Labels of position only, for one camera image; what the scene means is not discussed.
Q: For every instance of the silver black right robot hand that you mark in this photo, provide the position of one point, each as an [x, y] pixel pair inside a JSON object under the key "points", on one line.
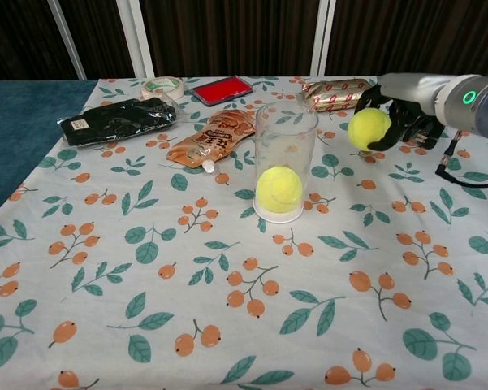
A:
{"points": [[410, 91]]}

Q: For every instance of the yellow tennis ball black print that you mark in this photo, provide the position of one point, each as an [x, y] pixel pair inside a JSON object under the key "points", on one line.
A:
{"points": [[278, 189]]}

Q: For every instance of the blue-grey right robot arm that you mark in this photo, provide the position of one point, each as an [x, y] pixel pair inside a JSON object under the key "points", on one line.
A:
{"points": [[487, 115]]}

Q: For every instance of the black stapler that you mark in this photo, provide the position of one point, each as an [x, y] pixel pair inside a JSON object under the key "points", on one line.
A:
{"points": [[424, 140]]}

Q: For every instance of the gold foil snack package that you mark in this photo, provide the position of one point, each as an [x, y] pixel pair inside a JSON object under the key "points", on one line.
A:
{"points": [[333, 95]]}

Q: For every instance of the clear plastic cylinder container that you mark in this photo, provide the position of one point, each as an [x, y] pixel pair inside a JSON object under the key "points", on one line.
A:
{"points": [[286, 134]]}

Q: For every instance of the red ink pad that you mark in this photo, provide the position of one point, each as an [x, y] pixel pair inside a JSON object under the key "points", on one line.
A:
{"points": [[221, 92]]}

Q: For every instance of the orange spout pouch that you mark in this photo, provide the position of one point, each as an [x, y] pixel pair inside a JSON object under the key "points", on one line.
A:
{"points": [[211, 140]]}

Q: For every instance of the roll of clear tape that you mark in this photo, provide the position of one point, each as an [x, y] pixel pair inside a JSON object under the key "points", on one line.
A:
{"points": [[174, 88]]}

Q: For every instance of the black gloves in plastic bag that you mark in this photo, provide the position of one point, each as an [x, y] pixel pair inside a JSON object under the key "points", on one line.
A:
{"points": [[117, 120]]}

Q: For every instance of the floral orange berry tablecloth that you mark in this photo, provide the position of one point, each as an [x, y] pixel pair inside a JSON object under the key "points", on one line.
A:
{"points": [[227, 325]]}

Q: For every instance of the white partition frame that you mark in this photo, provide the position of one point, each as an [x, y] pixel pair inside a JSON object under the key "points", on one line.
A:
{"points": [[67, 40], [325, 36], [138, 40]]}

